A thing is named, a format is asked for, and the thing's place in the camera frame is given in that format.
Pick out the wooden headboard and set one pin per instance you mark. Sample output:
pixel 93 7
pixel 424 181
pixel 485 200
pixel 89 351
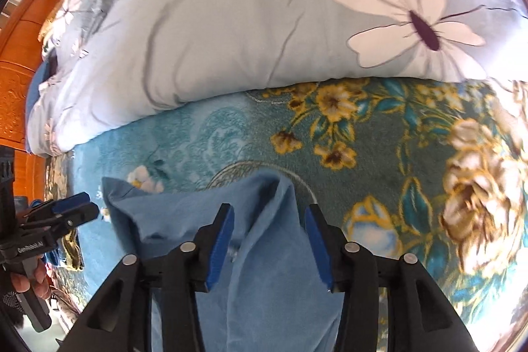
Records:
pixel 16 67

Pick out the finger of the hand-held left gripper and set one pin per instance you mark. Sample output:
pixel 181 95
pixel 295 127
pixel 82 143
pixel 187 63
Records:
pixel 78 216
pixel 70 201

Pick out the teal floral blanket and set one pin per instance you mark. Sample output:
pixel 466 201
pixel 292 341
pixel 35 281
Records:
pixel 371 154

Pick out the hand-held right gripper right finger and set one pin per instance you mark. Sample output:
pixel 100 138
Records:
pixel 318 249

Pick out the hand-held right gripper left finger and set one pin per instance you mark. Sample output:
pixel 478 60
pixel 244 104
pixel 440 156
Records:
pixel 220 249

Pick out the person's left hand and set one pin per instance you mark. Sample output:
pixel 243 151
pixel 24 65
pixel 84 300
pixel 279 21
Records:
pixel 42 280

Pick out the blue fleece garment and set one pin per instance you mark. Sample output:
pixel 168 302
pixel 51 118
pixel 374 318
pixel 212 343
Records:
pixel 268 294

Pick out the light blue floral quilt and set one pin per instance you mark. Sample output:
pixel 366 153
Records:
pixel 247 26

